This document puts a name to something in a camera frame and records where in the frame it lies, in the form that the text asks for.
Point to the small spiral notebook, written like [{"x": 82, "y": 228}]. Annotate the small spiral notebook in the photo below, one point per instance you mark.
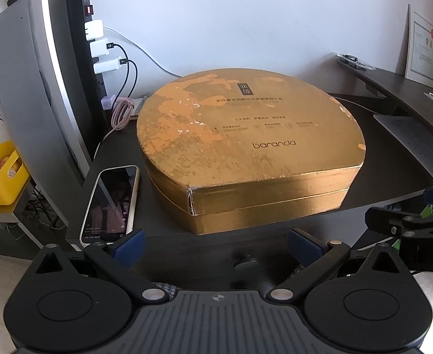
[{"x": 137, "y": 105}]

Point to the middle white charger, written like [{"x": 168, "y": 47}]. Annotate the middle white charger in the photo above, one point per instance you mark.
[{"x": 100, "y": 47}]

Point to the yellow plastic basket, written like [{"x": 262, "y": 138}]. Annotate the yellow plastic basket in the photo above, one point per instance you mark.
[{"x": 13, "y": 173}]

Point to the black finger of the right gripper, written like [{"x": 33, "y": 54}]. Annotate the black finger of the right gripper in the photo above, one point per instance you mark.
[{"x": 407, "y": 227}]

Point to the gold round box lid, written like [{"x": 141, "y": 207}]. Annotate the gold round box lid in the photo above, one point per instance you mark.
[{"x": 228, "y": 139}]

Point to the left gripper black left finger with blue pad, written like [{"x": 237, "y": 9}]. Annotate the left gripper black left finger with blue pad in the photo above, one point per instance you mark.
[{"x": 77, "y": 302}]

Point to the lower white charger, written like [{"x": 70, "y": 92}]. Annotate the lower white charger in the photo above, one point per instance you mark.
[{"x": 109, "y": 65}]

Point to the dark wooden shelf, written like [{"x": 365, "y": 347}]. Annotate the dark wooden shelf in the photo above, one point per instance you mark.
[{"x": 392, "y": 94}]

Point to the purple small charger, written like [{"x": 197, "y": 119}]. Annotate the purple small charger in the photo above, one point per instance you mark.
[{"x": 107, "y": 102}]

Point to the silver curved monitor back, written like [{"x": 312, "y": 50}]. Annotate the silver curved monitor back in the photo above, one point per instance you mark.
[{"x": 43, "y": 98}]

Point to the white charger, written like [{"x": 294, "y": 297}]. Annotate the white charger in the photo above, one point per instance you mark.
[
  {"x": 94, "y": 30},
  {"x": 100, "y": 47},
  {"x": 109, "y": 65}
]

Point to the framed certificate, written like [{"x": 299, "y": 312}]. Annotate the framed certificate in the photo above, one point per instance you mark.
[{"x": 419, "y": 62}]

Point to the top white charger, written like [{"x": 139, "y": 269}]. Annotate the top white charger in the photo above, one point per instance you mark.
[{"x": 94, "y": 30}]

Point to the gold round box base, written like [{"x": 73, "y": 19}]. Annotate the gold round box base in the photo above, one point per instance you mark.
[{"x": 268, "y": 217}]

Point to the smartphone with lit screen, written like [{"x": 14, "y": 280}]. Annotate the smartphone with lit screen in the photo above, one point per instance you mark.
[{"x": 110, "y": 210}]

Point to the black power strip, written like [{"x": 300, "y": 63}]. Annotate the black power strip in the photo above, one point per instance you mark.
[{"x": 96, "y": 120}]

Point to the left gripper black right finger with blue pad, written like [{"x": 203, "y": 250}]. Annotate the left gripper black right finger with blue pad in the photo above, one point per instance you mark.
[{"x": 355, "y": 301}]

